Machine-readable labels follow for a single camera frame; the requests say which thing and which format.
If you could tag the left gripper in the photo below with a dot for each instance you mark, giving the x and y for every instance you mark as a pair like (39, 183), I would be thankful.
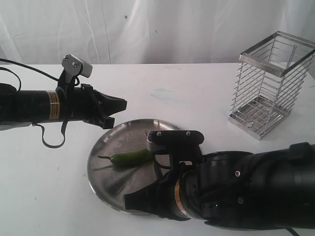
(90, 106)

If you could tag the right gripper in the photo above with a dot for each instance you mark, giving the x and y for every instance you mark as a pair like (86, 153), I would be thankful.
(170, 201)

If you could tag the green chili pepper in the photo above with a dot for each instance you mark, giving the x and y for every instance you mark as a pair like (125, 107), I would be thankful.
(129, 159)

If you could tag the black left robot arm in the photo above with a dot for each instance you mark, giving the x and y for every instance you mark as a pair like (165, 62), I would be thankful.
(27, 107)

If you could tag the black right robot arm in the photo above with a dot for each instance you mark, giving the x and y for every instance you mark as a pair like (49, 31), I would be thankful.
(237, 190)

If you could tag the round steel plate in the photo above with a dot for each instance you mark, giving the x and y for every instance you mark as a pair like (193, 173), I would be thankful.
(110, 182)

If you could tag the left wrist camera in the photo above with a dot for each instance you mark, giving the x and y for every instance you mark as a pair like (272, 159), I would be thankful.
(75, 66)

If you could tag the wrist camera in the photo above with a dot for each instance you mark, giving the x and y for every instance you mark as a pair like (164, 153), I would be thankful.
(163, 140)
(75, 66)

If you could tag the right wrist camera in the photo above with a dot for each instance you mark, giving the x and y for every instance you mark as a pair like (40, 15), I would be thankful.
(163, 140)

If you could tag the chrome wire utensil holder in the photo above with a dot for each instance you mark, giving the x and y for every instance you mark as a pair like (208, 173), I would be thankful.
(268, 81)

